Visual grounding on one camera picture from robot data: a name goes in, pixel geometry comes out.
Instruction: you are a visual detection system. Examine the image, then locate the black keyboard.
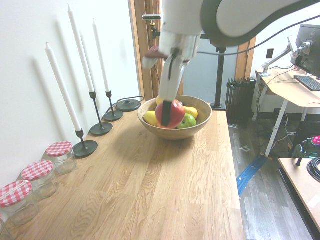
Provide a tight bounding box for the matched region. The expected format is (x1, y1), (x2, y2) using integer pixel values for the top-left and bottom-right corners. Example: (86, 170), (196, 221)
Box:
(293, 75), (320, 92)

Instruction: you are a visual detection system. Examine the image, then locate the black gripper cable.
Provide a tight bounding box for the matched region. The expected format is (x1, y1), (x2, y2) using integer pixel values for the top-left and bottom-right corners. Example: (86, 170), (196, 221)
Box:
(167, 48), (180, 81)

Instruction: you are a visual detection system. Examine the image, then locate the long black arm cable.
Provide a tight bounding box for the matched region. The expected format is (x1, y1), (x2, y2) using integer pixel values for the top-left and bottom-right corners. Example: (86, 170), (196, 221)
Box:
(196, 15), (320, 56)

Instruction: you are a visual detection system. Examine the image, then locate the black vertical mounting pole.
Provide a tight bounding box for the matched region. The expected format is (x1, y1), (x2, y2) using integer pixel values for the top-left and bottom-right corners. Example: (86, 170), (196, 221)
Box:
(209, 46), (228, 111)

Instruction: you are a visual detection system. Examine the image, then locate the maroon and white wrist camera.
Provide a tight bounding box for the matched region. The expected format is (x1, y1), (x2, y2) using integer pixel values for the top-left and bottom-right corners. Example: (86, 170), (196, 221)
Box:
(142, 45), (167, 70)

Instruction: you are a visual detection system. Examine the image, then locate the medium black candle holder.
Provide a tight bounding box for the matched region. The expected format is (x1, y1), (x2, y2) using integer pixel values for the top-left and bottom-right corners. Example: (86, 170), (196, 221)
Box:
(102, 90), (125, 123)

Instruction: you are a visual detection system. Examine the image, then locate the short black candle holder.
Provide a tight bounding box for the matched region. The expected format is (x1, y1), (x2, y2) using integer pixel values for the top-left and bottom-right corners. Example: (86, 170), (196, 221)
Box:
(72, 128), (99, 159)

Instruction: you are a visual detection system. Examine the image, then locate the tall black candle holder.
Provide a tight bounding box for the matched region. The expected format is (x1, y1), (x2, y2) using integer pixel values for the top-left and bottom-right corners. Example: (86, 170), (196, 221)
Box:
(88, 91), (114, 137)

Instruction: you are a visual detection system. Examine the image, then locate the wooden side table black edge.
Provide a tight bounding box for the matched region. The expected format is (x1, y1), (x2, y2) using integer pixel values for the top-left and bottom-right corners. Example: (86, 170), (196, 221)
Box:
(278, 157), (320, 240)

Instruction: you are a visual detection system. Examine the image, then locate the green apple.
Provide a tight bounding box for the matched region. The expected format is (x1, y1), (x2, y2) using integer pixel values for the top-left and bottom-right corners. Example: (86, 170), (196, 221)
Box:
(176, 112), (198, 130)

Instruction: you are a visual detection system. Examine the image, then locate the yellow pear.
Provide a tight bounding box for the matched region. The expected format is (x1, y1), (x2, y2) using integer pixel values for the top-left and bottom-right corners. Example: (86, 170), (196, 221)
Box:
(183, 106), (199, 120)

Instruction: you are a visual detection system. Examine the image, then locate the wooden fruit bowl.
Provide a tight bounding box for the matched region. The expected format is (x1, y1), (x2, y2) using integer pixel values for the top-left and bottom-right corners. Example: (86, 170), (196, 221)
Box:
(137, 94), (214, 140)

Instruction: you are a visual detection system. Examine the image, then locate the blue floor tape strip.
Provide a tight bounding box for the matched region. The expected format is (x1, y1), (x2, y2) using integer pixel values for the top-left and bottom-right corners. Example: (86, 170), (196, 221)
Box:
(235, 154), (269, 199)

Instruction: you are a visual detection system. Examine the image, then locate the empty black candle holder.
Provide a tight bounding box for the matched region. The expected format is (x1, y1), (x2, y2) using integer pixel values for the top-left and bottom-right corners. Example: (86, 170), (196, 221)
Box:
(116, 98), (142, 112)

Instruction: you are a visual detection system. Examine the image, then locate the black oil radiator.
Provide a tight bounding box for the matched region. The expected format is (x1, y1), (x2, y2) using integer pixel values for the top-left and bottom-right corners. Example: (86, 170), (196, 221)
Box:
(225, 77), (257, 125)

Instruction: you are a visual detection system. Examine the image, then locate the red apple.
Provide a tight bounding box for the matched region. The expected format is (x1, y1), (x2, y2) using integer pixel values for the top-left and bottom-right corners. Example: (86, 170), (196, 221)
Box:
(154, 99), (187, 130)

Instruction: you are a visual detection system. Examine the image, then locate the short white taper candle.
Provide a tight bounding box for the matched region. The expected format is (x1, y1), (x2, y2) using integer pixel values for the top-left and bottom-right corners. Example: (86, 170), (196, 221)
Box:
(92, 18), (111, 93)

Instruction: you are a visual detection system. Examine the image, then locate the glass jar red gingham lid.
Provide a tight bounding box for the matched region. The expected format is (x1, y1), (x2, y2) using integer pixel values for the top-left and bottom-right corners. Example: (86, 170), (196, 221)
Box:
(21, 159), (61, 200)
(45, 141), (78, 175)
(0, 179), (41, 227)

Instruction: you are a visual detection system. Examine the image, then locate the wooden door frosted glass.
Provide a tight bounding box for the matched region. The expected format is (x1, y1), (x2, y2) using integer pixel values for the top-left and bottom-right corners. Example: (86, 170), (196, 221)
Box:
(166, 34), (259, 101)

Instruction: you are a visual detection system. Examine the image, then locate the black table clamp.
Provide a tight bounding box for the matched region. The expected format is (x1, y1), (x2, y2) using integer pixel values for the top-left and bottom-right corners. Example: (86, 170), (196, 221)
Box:
(291, 143), (309, 167)

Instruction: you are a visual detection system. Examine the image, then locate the tallest white taper candle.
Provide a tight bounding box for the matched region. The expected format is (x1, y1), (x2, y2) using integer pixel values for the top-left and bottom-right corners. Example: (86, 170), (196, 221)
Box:
(67, 3), (96, 94)

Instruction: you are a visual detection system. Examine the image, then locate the thick white taper candle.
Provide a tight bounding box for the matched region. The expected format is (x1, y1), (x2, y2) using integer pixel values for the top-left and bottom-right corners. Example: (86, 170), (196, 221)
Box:
(44, 41), (83, 133)

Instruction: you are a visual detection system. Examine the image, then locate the white leg wooden desk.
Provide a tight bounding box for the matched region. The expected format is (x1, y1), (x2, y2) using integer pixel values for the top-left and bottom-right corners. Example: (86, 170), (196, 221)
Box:
(254, 67), (320, 159)

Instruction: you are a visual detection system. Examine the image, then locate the black computer monitor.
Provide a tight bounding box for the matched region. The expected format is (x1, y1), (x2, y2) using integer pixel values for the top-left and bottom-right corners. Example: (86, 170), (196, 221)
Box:
(294, 23), (320, 75)

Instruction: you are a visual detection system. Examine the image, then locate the silver exterior stereo camera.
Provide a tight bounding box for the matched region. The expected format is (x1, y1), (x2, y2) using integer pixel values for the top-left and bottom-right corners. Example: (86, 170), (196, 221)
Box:
(141, 14), (163, 22)

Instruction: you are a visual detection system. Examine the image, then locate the black coiled cable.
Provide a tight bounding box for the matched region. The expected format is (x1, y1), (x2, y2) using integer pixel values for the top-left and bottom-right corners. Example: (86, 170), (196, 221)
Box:
(306, 156), (320, 183)

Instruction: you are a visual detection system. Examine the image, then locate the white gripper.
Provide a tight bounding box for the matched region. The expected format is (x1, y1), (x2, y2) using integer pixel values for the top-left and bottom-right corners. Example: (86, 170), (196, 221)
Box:
(157, 51), (187, 127)

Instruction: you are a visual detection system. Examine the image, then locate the oval yellow lemon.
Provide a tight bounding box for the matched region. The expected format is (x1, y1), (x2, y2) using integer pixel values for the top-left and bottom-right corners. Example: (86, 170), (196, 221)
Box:
(143, 110), (159, 126)

